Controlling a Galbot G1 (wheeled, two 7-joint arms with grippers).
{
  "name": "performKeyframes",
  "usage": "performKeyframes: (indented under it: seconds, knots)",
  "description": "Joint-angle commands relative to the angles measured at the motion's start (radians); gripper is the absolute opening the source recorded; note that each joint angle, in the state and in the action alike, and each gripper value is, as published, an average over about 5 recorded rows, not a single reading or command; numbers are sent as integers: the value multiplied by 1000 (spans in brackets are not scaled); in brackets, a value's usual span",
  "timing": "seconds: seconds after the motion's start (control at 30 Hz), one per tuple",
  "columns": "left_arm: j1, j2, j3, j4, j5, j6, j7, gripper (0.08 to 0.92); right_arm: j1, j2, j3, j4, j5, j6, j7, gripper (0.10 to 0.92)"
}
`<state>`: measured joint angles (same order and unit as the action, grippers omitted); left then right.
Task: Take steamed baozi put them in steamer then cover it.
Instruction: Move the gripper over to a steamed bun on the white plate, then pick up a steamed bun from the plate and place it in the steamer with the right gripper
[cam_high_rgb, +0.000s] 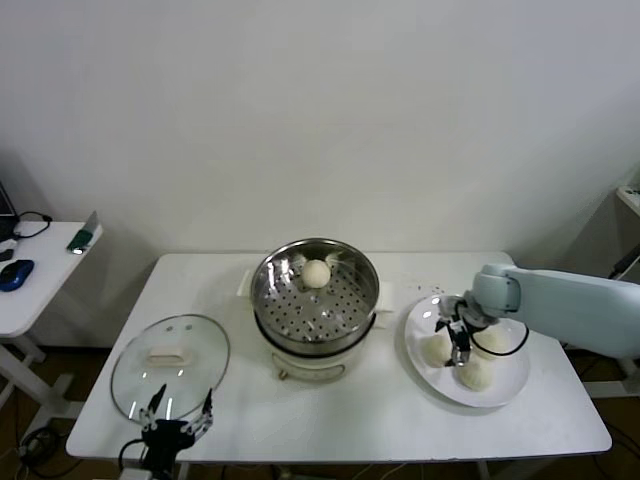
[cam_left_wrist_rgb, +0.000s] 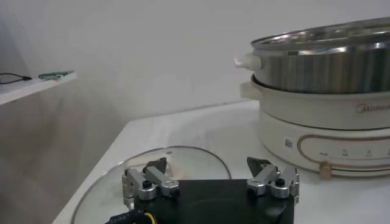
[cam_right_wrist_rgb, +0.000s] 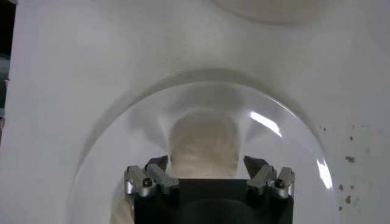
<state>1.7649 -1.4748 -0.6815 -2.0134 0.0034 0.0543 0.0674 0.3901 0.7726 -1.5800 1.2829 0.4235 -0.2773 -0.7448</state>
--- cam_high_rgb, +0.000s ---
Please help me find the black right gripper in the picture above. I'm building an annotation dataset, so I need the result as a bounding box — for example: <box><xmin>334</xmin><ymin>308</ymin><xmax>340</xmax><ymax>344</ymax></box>
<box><xmin>433</xmin><ymin>294</ymin><xmax>489</xmax><ymax>369</ymax></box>

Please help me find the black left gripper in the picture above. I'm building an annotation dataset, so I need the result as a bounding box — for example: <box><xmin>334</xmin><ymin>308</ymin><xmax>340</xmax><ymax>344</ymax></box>
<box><xmin>138</xmin><ymin>383</ymin><xmax>215</xmax><ymax>472</ymax></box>

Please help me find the white steamed baozi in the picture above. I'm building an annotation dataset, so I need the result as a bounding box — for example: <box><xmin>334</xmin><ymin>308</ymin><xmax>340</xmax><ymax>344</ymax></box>
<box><xmin>472</xmin><ymin>324</ymin><xmax>510</xmax><ymax>361</ymax></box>
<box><xmin>301</xmin><ymin>259</ymin><xmax>332</xmax><ymax>291</ymax></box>
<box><xmin>422</xmin><ymin>333</ymin><xmax>454</xmax><ymax>369</ymax></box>
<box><xmin>457</xmin><ymin>360</ymin><xmax>496</xmax><ymax>393</ymax></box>

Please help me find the glass lid with white handle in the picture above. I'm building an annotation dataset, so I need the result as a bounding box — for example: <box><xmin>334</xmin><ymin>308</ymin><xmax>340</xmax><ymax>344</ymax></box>
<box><xmin>109</xmin><ymin>313</ymin><xmax>232</xmax><ymax>426</ymax></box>

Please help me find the white side table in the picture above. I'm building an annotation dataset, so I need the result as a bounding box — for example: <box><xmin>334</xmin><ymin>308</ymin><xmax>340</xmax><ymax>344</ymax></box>
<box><xmin>0</xmin><ymin>221</ymin><xmax>104</xmax><ymax>436</ymax></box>

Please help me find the black power cable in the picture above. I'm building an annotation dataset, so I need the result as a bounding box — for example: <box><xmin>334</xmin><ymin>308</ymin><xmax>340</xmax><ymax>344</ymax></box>
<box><xmin>610</xmin><ymin>252</ymin><xmax>640</xmax><ymax>281</ymax></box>

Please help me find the black looped cable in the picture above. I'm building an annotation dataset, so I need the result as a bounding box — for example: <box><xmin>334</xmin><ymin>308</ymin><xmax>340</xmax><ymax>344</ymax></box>
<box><xmin>12</xmin><ymin>210</ymin><xmax>54</xmax><ymax>240</ymax></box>

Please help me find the white shelf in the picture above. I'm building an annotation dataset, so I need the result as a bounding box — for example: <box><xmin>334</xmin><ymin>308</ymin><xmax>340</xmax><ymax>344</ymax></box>
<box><xmin>615</xmin><ymin>184</ymin><xmax>640</xmax><ymax>217</ymax></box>

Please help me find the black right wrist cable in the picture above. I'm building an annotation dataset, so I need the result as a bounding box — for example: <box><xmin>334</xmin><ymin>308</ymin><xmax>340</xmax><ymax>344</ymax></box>
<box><xmin>474</xmin><ymin>324</ymin><xmax>531</xmax><ymax>358</ymax></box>

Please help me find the white electric cooking pot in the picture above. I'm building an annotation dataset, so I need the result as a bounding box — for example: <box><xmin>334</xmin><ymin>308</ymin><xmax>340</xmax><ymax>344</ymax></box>
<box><xmin>254</xmin><ymin>299</ymin><xmax>396</xmax><ymax>384</ymax></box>

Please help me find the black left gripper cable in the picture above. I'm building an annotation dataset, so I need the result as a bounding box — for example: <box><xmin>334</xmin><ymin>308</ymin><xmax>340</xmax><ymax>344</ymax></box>
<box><xmin>118</xmin><ymin>438</ymin><xmax>151</xmax><ymax>470</ymax></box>

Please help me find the white floor frame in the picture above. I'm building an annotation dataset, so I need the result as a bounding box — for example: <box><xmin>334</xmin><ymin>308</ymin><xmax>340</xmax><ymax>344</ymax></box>
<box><xmin>582</xmin><ymin>357</ymin><xmax>640</xmax><ymax>399</ymax></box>

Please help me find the blue computer mouse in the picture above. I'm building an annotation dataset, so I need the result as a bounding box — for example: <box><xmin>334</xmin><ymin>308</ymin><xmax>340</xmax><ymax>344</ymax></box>
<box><xmin>0</xmin><ymin>258</ymin><xmax>35</xmax><ymax>292</ymax></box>

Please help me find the steel steamer basket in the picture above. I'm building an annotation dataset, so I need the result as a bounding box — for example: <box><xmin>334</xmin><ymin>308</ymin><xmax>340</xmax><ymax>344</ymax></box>
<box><xmin>235</xmin><ymin>238</ymin><xmax>396</xmax><ymax>351</ymax></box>

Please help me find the white round plate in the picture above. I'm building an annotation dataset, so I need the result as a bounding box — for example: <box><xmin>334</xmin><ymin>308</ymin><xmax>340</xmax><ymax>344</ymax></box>
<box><xmin>399</xmin><ymin>292</ymin><xmax>531</xmax><ymax>409</ymax></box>

